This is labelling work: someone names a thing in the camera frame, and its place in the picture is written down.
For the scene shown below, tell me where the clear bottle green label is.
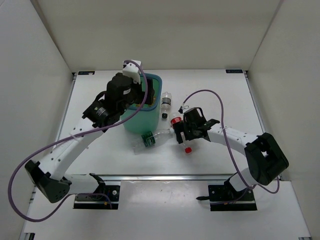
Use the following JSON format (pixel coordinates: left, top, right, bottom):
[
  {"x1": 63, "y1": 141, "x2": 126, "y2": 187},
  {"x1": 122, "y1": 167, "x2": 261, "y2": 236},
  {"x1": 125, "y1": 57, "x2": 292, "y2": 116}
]
[{"x1": 131, "y1": 128, "x2": 174, "y2": 154}]

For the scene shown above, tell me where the purple cable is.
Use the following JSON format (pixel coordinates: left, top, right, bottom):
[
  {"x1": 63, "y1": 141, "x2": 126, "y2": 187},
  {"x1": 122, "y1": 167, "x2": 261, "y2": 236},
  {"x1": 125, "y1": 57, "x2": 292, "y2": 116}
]
[
  {"x1": 181, "y1": 89, "x2": 280, "y2": 195},
  {"x1": 7, "y1": 59, "x2": 148, "y2": 222}
]

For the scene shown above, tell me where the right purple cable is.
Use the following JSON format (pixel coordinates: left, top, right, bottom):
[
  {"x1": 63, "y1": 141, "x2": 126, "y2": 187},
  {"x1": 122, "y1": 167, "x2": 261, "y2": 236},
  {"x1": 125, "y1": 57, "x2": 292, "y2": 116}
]
[{"x1": 181, "y1": 89, "x2": 280, "y2": 195}]

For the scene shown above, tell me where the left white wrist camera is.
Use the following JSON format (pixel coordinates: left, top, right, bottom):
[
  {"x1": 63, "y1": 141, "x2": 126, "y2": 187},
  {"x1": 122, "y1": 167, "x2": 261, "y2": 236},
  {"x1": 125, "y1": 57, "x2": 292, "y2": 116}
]
[{"x1": 122, "y1": 61, "x2": 141, "y2": 85}]

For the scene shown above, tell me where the right table corner label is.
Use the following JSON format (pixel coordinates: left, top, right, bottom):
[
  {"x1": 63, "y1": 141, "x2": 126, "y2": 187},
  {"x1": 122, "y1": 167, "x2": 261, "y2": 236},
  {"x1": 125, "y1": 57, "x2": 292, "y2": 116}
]
[{"x1": 225, "y1": 69, "x2": 243, "y2": 74}]

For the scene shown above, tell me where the clear bottle black cap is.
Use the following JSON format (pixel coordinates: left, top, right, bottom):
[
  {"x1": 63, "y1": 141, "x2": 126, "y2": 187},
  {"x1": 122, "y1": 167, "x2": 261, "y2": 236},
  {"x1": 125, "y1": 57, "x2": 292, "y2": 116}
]
[{"x1": 160, "y1": 91, "x2": 172, "y2": 120}]

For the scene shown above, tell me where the clear bottle red label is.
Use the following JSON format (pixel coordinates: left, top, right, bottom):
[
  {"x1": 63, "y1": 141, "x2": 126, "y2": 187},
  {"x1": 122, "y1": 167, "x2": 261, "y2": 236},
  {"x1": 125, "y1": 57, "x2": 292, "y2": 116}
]
[{"x1": 169, "y1": 112, "x2": 192, "y2": 154}]

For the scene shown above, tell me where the left table corner label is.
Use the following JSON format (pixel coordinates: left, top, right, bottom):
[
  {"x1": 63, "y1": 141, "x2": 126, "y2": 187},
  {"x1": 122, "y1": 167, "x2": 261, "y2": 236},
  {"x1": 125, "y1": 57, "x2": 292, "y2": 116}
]
[{"x1": 77, "y1": 71, "x2": 95, "y2": 76}]

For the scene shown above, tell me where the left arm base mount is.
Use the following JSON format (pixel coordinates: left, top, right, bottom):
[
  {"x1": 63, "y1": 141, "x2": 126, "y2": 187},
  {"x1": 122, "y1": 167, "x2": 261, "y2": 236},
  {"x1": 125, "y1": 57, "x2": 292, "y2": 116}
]
[{"x1": 65, "y1": 173, "x2": 121, "y2": 210}]

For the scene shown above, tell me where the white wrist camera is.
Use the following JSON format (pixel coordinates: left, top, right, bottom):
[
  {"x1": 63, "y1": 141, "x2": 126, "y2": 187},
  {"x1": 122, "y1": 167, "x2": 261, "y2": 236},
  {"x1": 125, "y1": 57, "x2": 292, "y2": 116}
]
[
  {"x1": 122, "y1": 61, "x2": 141, "y2": 85},
  {"x1": 178, "y1": 105, "x2": 186, "y2": 114}
]

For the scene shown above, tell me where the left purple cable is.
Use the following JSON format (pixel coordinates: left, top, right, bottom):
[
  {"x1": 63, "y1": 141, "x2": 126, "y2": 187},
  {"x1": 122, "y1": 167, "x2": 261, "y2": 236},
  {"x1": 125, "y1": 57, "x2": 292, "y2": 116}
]
[{"x1": 7, "y1": 59, "x2": 148, "y2": 222}]

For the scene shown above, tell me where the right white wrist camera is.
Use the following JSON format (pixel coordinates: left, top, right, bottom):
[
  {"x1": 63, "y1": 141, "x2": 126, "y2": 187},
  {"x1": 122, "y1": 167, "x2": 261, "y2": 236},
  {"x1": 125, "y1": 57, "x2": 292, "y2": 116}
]
[{"x1": 178, "y1": 105, "x2": 186, "y2": 114}]

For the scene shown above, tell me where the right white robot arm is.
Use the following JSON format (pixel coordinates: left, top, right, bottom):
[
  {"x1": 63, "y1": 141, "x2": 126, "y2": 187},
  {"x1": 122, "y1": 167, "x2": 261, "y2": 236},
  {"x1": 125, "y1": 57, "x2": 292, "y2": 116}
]
[{"x1": 170, "y1": 107, "x2": 289, "y2": 200}]

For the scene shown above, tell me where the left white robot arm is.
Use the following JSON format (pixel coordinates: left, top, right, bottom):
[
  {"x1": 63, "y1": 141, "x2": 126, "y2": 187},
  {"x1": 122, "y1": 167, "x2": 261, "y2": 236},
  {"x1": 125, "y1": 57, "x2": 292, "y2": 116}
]
[{"x1": 24, "y1": 72, "x2": 155, "y2": 203}]

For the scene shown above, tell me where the table corner label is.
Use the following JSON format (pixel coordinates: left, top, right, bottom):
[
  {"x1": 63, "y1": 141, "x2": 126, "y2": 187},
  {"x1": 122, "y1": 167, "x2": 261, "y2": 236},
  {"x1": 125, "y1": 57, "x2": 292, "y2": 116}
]
[
  {"x1": 77, "y1": 71, "x2": 95, "y2": 76},
  {"x1": 225, "y1": 69, "x2": 243, "y2": 74}
]

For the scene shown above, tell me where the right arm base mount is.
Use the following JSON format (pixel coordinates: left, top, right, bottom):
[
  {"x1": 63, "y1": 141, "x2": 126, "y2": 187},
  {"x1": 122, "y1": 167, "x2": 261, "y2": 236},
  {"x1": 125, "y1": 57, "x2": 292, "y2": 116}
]
[{"x1": 196, "y1": 179, "x2": 258, "y2": 212}]

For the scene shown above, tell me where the green plastic bin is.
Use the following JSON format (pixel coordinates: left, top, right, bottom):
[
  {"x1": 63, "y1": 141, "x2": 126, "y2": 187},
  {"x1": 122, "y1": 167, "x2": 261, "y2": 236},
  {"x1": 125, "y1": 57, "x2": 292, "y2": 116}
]
[{"x1": 123, "y1": 73, "x2": 163, "y2": 134}]

